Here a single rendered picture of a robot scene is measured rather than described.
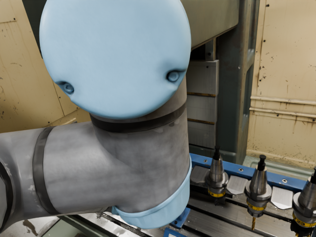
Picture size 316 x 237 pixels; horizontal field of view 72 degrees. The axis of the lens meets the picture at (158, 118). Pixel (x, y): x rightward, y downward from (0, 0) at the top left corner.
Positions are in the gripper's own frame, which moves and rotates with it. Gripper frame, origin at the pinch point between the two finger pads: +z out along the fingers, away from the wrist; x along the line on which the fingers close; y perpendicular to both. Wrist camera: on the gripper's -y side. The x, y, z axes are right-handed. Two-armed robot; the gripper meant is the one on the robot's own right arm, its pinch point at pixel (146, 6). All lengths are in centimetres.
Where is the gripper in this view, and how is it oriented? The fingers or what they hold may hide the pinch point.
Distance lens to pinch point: 45.5
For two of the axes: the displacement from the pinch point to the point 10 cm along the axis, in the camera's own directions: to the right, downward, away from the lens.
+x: 9.9, -0.9, -0.6
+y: 1.1, 8.9, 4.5
